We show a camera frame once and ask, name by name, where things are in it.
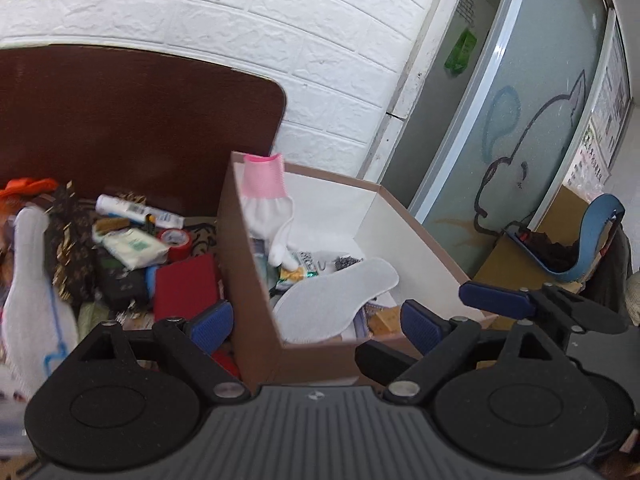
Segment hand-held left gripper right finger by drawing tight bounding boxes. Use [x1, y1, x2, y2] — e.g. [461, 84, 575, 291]
[355, 299, 576, 406]

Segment dark patterned cloth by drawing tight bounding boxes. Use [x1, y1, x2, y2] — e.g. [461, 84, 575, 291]
[46, 184, 99, 307]

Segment wall notice sheets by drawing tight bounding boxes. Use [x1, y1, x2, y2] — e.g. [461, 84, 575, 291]
[562, 9, 632, 188]

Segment white shoe insole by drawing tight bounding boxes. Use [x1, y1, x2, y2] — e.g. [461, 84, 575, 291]
[272, 257, 400, 345]

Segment white glove with pink cuff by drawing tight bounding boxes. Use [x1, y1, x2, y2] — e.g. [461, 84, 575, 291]
[239, 154, 300, 271]

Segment glass door with cartoon drawing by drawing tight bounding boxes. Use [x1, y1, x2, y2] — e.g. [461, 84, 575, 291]
[409, 0, 617, 273]

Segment dark brown wooden desktop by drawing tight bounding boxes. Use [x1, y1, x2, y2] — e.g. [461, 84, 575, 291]
[0, 44, 289, 222]

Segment small paper notice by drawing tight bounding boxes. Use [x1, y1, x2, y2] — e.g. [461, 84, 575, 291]
[456, 0, 480, 27]

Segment blue curved band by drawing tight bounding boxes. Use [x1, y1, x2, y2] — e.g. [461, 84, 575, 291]
[504, 193, 627, 283]

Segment white tissue pack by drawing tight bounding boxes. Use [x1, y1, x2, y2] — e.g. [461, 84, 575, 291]
[101, 227, 169, 271]

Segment red tape roll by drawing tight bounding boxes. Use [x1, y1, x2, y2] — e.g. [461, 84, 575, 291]
[156, 228, 195, 262]

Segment brown cardboard box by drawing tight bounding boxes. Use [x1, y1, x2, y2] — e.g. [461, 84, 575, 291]
[216, 151, 498, 395]

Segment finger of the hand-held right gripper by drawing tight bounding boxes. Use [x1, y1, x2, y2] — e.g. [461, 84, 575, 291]
[459, 281, 628, 335]

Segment white knitted glove blue thread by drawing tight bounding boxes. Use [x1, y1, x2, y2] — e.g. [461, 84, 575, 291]
[0, 206, 80, 392]

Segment leopard print mat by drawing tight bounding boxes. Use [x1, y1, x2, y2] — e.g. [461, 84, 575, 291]
[186, 216, 219, 257]

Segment red wallet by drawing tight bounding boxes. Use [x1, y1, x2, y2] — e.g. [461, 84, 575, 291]
[152, 253, 222, 324]

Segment orange cloth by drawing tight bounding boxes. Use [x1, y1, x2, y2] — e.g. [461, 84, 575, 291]
[0, 177, 59, 202]

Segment green yellow small packet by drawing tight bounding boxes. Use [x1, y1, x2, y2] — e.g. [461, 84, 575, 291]
[279, 260, 320, 282]

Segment white tube with label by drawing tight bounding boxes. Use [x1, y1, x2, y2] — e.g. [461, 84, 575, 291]
[95, 194, 186, 229]

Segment black pouch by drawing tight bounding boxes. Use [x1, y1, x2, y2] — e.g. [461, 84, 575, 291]
[95, 255, 152, 312]

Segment plain cardboard carton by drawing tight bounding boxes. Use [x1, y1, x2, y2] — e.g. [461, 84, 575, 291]
[471, 185, 603, 302]

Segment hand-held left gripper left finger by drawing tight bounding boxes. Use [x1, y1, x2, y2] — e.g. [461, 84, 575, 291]
[75, 300, 252, 403]

